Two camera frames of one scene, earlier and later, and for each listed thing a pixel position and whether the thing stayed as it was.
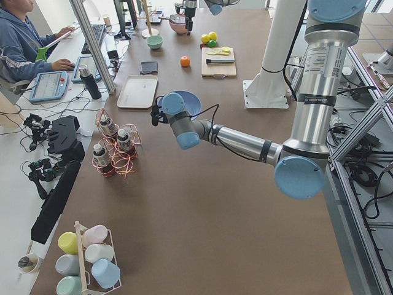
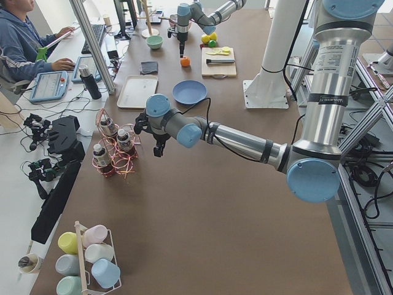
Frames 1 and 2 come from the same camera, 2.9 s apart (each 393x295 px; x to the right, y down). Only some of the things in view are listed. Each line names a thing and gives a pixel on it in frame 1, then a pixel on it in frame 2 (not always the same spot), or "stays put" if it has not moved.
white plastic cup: (95, 252) stays put
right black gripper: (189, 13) to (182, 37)
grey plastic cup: (68, 265) stays put
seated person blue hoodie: (23, 47) stays put
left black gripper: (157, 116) to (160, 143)
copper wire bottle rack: (118, 147) stays put
